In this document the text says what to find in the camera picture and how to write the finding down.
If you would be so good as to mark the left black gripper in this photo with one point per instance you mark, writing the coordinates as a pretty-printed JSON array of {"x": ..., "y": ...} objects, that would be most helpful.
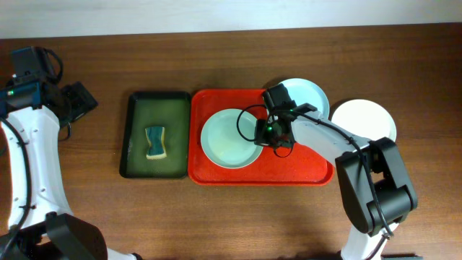
[{"x": 80, "y": 102}]

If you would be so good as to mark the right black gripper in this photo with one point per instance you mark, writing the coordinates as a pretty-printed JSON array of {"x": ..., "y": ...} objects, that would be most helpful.
[{"x": 259, "y": 136}]

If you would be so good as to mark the pale green plate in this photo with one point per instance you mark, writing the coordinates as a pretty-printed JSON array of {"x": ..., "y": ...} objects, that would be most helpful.
[{"x": 227, "y": 139}]

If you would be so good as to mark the light blue plate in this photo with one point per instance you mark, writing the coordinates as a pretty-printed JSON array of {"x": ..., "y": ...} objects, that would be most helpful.
[{"x": 304, "y": 91}]

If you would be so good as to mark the green yellow sponge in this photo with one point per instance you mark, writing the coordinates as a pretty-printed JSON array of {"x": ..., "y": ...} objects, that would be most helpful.
[{"x": 156, "y": 139}]

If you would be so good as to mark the white plate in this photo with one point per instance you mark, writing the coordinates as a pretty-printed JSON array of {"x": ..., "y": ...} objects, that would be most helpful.
[{"x": 365, "y": 118}]

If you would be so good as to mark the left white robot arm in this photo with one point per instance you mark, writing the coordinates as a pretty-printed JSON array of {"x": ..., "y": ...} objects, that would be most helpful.
[{"x": 33, "y": 111}]

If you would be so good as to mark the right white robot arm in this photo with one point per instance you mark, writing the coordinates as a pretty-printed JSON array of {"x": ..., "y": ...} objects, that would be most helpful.
[{"x": 376, "y": 190}]

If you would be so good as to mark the red plastic tray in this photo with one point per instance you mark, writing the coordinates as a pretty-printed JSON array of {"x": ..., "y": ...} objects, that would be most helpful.
[{"x": 299, "y": 167}]

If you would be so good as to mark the dark green tray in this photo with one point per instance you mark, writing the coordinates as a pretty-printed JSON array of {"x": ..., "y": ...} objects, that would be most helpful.
[{"x": 160, "y": 108}]

